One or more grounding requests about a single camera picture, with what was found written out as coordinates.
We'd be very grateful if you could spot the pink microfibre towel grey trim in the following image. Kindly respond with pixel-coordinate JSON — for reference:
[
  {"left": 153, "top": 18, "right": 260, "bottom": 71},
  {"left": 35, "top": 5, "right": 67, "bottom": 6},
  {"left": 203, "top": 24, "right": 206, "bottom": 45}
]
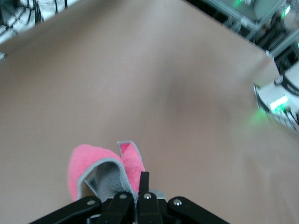
[{"left": 67, "top": 140, "right": 146, "bottom": 203}]

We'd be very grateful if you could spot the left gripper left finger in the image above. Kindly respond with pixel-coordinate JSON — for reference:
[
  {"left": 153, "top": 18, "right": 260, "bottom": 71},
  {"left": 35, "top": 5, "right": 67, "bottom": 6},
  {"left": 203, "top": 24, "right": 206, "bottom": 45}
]
[{"left": 30, "top": 192, "right": 135, "bottom": 224}]

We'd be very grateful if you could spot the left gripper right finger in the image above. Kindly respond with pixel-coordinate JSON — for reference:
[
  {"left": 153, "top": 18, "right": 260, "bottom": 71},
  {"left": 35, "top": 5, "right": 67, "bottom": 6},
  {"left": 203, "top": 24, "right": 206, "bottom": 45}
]
[{"left": 137, "top": 171, "right": 234, "bottom": 224}]

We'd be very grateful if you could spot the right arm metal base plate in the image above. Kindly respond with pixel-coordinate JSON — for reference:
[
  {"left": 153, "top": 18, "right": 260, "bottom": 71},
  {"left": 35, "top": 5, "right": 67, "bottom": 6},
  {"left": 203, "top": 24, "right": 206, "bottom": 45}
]
[{"left": 253, "top": 84, "right": 299, "bottom": 133}]

